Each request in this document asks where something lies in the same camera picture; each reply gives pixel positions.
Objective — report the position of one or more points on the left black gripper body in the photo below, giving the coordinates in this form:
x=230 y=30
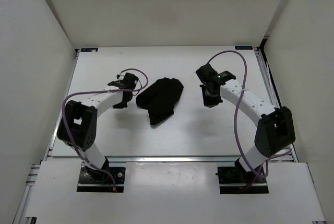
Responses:
x=123 y=104

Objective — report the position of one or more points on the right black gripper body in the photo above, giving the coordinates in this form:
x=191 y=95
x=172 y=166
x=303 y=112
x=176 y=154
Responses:
x=210 y=99

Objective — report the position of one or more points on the black skirt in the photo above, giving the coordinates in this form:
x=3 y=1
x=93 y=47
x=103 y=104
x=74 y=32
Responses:
x=160 y=98

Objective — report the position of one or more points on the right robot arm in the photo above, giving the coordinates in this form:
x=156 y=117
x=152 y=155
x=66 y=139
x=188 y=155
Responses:
x=274 y=126

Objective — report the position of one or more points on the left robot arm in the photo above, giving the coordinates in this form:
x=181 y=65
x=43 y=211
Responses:
x=78 y=126

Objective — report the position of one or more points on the right blue corner label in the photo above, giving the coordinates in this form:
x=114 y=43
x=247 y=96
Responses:
x=243 y=47

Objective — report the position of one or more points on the blue corner label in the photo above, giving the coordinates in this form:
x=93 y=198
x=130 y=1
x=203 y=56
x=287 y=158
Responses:
x=243 y=47
x=89 y=49

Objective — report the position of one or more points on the left blue corner label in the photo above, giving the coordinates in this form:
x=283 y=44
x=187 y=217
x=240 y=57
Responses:
x=89 y=49

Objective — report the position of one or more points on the white front cover board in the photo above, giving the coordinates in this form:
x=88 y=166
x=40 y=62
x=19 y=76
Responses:
x=173 y=193

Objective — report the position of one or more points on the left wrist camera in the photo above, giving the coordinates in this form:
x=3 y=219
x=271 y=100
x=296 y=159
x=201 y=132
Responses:
x=126 y=81

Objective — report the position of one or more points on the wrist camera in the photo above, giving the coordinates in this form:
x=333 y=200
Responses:
x=205 y=73
x=126 y=81

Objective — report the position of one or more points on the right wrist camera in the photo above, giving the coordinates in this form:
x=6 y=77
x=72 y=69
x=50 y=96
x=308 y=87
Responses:
x=205 y=73

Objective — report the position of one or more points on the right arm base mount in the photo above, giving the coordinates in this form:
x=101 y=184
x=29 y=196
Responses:
x=233 y=181

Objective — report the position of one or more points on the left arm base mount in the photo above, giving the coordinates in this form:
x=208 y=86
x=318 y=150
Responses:
x=101 y=182

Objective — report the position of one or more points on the aluminium frame rail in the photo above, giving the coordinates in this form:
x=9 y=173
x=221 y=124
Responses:
x=173 y=159

